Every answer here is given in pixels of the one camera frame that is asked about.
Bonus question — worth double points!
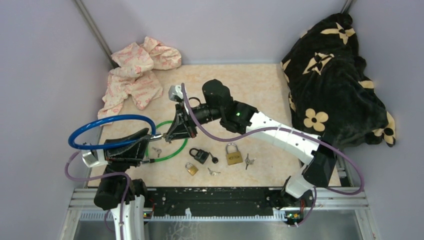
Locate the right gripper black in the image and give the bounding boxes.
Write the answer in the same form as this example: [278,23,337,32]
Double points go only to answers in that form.
[164,103,223,142]

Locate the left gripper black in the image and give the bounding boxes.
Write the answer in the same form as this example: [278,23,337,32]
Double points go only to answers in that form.
[101,128,151,182]

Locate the blue cable lock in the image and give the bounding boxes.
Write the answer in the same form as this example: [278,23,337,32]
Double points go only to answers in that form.
[67,114,157,150]

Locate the green cable lock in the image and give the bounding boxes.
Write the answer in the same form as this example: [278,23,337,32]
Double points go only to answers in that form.
[141,138,188,164]

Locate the black padlock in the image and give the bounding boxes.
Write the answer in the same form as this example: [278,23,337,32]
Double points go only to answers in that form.
[189,148,210,165]

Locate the small brass padlock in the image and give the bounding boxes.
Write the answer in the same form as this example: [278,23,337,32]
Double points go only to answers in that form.
[185,162,199,176]

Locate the black padlock key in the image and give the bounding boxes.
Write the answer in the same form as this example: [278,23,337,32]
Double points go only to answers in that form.
[209,152,219,164]

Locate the small padlock keys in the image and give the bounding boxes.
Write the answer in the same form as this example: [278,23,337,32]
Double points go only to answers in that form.
[207,167,220,176]

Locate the large brass padlock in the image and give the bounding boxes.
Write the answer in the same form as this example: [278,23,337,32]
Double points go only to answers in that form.
[225,142,243,166]

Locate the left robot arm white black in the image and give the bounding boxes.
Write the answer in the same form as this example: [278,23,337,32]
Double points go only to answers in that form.
[94,128,151,240]

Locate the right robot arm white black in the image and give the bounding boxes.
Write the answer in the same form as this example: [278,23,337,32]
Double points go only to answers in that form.
[165,79,336,206]

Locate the green lock keys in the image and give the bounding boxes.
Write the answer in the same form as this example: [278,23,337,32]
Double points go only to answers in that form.
[152,147,162,158]

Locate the pink patterned cloth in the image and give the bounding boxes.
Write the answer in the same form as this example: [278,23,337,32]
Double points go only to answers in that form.
[97,36,182,120]

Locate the keys of large padlock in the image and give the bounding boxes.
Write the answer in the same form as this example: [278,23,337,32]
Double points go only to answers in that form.
[244,154,256,170]

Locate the black floral blanket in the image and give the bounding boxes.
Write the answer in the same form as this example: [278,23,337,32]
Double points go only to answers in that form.
[280,13,396,149]

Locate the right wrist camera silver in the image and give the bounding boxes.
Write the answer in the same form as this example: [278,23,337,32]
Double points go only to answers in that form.
[168,85,184,103]

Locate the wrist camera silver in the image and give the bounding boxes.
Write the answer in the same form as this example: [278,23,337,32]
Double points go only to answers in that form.
[168,85,184,103]
[81,149,109,168]

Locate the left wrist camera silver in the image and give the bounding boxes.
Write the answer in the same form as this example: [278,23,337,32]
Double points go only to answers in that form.
[81,149,109,168]

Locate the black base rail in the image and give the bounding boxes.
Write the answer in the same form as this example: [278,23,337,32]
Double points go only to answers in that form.
[127,178,302,223]

